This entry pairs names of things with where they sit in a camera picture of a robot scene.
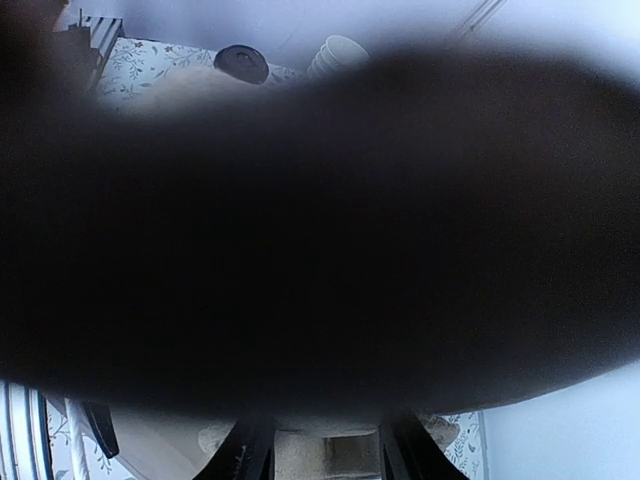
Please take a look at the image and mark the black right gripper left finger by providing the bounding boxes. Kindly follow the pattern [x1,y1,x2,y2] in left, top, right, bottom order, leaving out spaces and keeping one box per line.
[197,418,275,480]

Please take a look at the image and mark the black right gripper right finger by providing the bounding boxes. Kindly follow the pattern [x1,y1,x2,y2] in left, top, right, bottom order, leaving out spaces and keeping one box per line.
[379,410,467,480]

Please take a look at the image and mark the brown cardboard cup carrier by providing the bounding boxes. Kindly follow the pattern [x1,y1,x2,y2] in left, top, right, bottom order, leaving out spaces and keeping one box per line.
[1,1,639,417]

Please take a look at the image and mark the black cup lid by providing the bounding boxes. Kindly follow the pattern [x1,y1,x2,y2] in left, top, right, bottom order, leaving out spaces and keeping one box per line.
[214,44,270,85]

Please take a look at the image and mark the brown paper bag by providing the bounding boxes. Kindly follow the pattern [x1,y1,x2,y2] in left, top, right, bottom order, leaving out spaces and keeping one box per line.
[76,67,461,479]

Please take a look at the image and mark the stack of white paper cups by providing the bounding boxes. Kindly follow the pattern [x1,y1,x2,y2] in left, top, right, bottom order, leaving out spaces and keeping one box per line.
[307,35,370,79]

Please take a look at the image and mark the floral tablecloth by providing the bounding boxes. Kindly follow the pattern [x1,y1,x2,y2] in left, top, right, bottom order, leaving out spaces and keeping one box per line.
[77,38,488,479]

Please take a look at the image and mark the aluminium front rail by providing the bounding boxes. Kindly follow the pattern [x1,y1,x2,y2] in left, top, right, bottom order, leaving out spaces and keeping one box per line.
[1,13,124,479]

